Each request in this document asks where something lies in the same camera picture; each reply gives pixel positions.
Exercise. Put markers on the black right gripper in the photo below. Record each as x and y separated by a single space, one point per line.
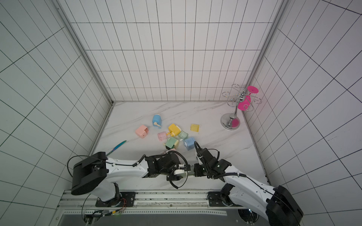
202 154

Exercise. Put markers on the chrome cup holder stand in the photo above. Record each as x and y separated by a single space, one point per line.
231 121

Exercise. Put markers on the yellow pencil sharpener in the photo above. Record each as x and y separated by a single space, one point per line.
173 130

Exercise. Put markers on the clear pink sharpener tray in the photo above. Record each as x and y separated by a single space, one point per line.
162 136

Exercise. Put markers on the clear mint sharpener tray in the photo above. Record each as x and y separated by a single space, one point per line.
183 135

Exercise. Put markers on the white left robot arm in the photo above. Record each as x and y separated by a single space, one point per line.
98 174

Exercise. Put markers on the mint green pencil sharpener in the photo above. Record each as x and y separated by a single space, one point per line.
171 143

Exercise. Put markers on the teal handled tool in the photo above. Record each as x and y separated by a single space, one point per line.
116 147

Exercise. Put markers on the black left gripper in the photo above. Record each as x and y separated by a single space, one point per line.
173 177

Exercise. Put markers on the clear yellow sharpener tray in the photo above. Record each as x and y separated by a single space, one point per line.
194 127

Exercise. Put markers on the magenta plastic goblet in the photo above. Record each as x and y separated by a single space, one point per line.
246 103

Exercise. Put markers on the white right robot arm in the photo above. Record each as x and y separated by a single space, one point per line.
275 204

